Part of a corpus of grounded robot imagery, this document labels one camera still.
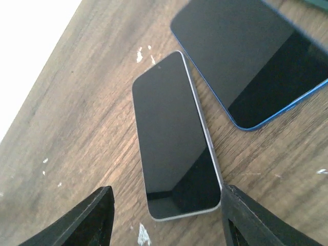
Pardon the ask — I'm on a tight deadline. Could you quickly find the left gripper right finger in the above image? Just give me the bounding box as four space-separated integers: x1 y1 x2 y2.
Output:
221 184 320 245

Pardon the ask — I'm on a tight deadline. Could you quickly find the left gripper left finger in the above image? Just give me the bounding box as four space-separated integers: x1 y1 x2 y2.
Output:
21 186 114 245

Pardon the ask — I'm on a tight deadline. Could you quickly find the silver phone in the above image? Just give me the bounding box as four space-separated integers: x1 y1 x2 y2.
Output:
132 51 222 221

